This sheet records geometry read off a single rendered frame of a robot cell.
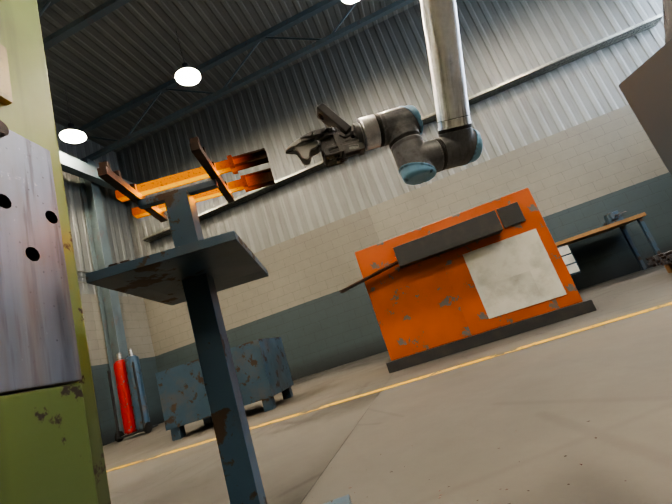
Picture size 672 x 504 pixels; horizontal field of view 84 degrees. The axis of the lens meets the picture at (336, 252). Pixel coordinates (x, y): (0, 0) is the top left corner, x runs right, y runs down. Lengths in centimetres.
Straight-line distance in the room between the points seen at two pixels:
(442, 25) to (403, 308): 300
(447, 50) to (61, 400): 108
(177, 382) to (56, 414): 382
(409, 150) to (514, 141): 773
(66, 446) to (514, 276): 356
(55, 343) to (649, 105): 91
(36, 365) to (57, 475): 16
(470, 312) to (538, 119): 592
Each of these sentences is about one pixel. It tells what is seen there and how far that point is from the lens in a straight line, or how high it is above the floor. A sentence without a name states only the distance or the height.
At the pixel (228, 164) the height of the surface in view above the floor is 93.
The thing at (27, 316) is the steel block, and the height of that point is 58.
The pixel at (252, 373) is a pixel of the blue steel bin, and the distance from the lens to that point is 415.
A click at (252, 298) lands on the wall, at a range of 880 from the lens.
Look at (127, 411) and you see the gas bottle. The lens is 811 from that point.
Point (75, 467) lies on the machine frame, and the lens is 75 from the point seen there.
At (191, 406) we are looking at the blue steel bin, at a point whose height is 27.
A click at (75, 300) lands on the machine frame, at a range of 113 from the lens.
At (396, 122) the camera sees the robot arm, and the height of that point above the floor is 90.
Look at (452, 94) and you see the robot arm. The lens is 108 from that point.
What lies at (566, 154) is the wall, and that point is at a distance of 881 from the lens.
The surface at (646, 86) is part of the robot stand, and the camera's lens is 63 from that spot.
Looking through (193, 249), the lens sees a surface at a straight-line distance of 80.
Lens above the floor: 39
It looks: 14 degrees up
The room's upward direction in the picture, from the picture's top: 18 degrees counter-clockwise
